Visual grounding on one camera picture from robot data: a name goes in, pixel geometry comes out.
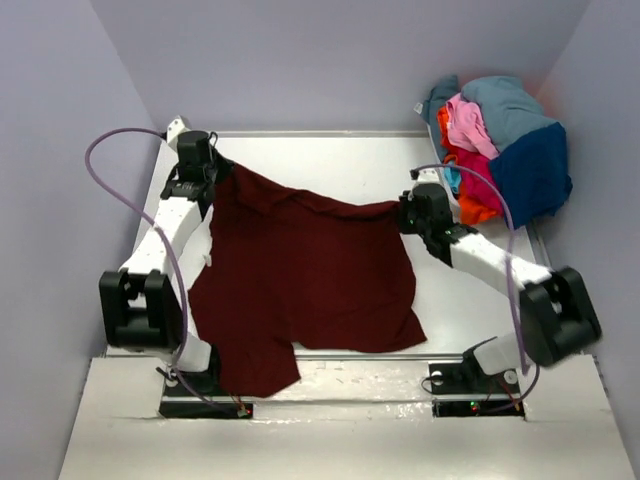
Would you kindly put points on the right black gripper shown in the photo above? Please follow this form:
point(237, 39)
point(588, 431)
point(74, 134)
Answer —
point(408, 200)

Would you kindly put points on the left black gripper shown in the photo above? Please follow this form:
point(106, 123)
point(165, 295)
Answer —
point(223, 164)

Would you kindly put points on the maroon t shirt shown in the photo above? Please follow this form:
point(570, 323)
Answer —
point(291, 267)

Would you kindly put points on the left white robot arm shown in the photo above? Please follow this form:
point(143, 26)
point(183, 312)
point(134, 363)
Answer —
point(144, 302)

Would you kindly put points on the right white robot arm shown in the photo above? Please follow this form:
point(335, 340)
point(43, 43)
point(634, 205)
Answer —
point(555, 315)

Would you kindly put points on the orange t shirt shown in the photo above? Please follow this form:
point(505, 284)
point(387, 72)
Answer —
point(478, 202)

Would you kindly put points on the pink t shirt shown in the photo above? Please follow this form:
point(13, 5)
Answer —
point(466, 127)

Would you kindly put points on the navy blue t shirt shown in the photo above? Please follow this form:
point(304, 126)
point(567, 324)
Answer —
point(532, 174)

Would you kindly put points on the teal t shirt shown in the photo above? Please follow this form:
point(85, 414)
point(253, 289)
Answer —
point(442, 91)

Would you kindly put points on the grey blue t shirt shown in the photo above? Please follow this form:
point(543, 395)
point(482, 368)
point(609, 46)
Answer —
point(508, 110)

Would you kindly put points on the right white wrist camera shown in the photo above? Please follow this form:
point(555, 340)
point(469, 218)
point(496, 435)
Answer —
point(425, 176)

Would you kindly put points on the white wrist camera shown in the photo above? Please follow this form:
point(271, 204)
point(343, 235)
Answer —
point(174, 129)
point(425, 176)

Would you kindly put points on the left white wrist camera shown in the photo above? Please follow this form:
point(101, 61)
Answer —
point(174, 129)

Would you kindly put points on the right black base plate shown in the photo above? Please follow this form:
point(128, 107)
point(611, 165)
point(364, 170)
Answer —
point(454, 396)

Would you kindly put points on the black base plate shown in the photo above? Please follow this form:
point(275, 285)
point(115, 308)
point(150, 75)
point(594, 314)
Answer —
point(454, 396)
point(192, 396)

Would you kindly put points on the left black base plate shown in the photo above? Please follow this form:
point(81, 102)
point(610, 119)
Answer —
point(192, 396)

